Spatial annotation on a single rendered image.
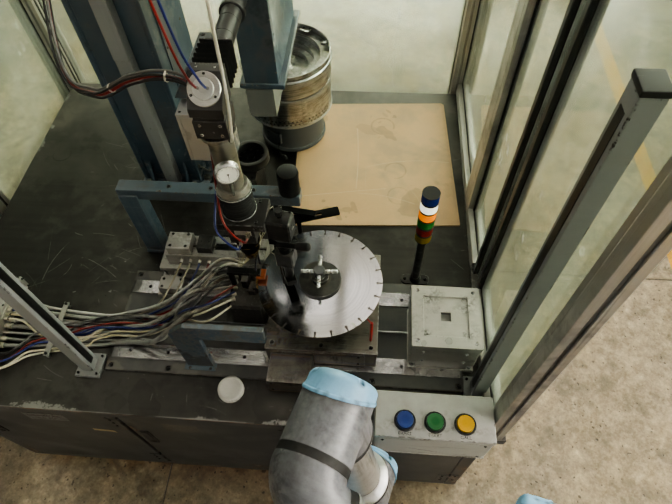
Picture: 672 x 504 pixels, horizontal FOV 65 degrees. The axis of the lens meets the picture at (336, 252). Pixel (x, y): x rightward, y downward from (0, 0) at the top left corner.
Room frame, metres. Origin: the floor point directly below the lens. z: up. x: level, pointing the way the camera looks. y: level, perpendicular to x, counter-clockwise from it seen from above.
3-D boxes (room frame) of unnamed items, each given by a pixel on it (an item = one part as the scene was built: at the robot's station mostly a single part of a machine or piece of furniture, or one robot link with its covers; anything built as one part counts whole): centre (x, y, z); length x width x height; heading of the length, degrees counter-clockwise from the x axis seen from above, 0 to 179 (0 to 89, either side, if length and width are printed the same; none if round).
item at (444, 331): (0.62, -0.28, 0.82); 0.18 x 0.18 x 0.15; 84
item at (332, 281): (0.72, 0.04, 0.96); 0.11 x 0.11 x 0.03
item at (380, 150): (1.10, 0.32, 0.38); 1.64 x 1.35 x 0.77; 84
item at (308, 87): (1.50, 0.14, 0.93); 0.31 x 0.31 x 0.36
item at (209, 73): (0.88, 0.19, 1.45); 0.35 x 0.07 x 0.28; 174
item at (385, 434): (0.37, -0.22, 0.82); 0.28 x 0.11 x 0.15; 84
